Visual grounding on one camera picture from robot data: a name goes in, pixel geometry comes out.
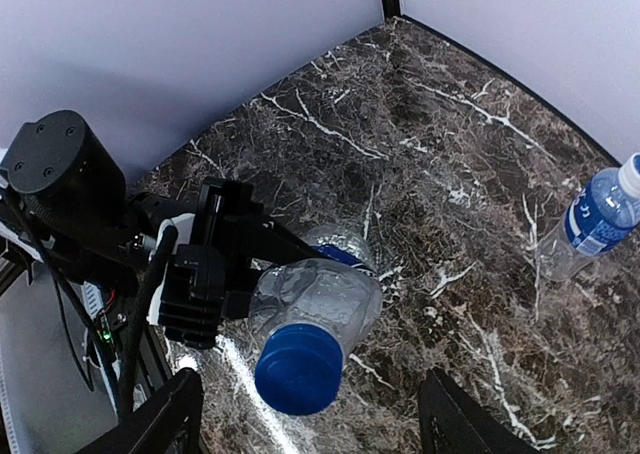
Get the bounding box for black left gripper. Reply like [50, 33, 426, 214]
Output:
[190, 176, 328, 271]

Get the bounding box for short bottle blue label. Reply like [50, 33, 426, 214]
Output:
[536, 153, 639, 282]

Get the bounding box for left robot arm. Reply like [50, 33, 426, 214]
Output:
[1, 110, 317, 293]

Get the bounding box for white slotted cable duct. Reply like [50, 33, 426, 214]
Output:
[0, 361, 22, 454]

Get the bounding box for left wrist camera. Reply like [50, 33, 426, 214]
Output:
[147, 213, 259, 350]

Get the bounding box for tall bottle blue cap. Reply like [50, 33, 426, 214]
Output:
[249, 225, 383, 416]

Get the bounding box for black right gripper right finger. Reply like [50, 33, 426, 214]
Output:
[418, 368, 536, 454]

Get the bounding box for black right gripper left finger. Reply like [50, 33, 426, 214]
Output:
[77, 368, 204, 454]

